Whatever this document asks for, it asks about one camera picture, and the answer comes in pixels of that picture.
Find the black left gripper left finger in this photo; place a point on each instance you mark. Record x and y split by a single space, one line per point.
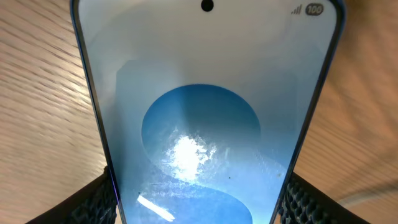
95 203

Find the blue screen Galaxy smartphone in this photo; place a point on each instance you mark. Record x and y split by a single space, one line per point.
202 106

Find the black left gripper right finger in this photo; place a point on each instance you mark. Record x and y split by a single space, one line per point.
305 204

